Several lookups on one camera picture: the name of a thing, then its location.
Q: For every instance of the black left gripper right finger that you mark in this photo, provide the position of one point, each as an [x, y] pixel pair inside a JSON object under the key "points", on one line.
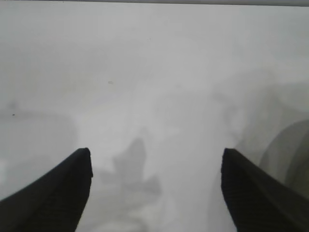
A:
{"points": [[260, 203]]}

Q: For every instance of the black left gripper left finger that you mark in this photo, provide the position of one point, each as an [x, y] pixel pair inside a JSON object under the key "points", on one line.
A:
{"points": [[50, 200]]}

